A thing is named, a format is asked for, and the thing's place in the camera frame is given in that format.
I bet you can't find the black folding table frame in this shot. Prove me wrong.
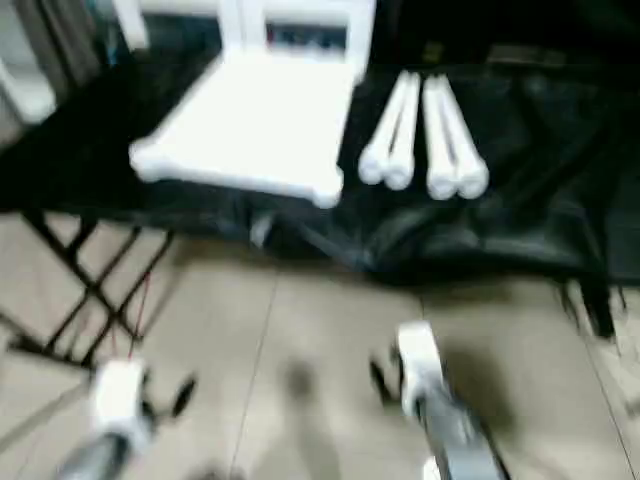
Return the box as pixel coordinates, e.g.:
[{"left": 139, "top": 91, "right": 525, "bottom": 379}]
[{"left": 0, "top": 208, "right": 177, "bottom": 372}]

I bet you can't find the grey curtain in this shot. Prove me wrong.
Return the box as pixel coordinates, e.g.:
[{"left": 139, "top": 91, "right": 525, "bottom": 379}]
[{"left": 0, "top": 0, "right": 104, "bottom": 109}]

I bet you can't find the red cable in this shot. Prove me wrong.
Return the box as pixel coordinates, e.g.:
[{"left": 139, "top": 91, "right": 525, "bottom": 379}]
[{"left": 108, "top": 276, "right": 152, "bottom": 362}]

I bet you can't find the white cabinet with glass doors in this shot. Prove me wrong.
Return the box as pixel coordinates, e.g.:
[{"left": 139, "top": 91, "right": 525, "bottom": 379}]
[{"left": 111, "top": 0, "right": 378, "bottom": 77}]

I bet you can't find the black backdrop cloth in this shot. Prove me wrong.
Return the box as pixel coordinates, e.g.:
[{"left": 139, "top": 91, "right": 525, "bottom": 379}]
[{"left": 368, "top": 0, "right": 640, "bottom": 67}]

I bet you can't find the white plastic table leg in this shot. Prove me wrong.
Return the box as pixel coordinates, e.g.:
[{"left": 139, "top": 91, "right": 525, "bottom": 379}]
[
  {"left": 433, "top": 75, "right": 491, "bottom": 200},
  {"left": 357, "top": 71, "right": 410, "bottom": 186},
  {"left": 421, "top": 75, "right": 460, "bottom": 201},
  {"left": 383, "top": 73, "right": 422, "bottom": 192}
]

